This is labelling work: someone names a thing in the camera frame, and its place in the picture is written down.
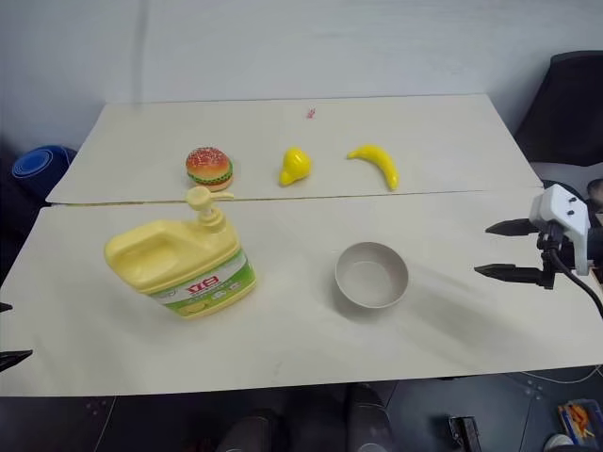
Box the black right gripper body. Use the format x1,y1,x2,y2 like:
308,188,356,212
535,220,574,291

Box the yellow detergent pump bottle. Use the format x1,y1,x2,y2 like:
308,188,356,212
103,186,258,322

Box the black office chair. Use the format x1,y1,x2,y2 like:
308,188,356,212
512,50,603,167

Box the yellow toy banana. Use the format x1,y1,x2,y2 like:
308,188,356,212
347,143,401,192

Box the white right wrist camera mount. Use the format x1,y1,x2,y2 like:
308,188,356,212
527,184,593,277

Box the white floor cable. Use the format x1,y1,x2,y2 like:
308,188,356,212
517,361,603,383

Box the blue rolled mat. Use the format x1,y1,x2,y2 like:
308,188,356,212
10,146,79,190

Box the grey round bowl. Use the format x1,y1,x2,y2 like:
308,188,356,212
334,241,410,310

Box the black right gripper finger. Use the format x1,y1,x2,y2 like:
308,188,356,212
485,218,540,237
473,264,545,284

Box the yellow toy pear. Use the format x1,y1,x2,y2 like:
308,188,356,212
277,146,315,188

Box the toy hamburger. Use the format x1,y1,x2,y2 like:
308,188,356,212
185,146,236,194

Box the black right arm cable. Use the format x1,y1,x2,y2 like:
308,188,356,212
549,224,603,313

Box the box of colourful items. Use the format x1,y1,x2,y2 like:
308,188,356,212
557,398,600,446

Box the small black device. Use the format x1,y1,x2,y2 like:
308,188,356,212
447,414,478,452

